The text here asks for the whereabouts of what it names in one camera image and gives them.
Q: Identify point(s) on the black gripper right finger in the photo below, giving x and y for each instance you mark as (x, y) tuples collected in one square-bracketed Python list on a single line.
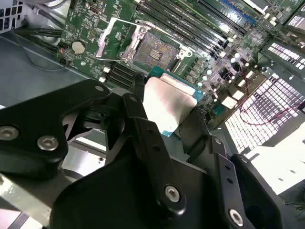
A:
[(221, 167)]

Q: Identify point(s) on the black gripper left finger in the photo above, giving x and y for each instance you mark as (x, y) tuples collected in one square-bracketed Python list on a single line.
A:
[(31, 119)]

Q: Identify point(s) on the metal socket cover frame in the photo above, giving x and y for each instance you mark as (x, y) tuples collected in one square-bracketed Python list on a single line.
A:
[(102, 41)]

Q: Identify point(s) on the silver CPU with green edge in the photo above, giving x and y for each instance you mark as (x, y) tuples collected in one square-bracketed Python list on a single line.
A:
[(166, 102)]

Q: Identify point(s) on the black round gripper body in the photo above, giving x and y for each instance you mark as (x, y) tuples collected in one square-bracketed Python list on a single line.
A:
[(107, 198)]

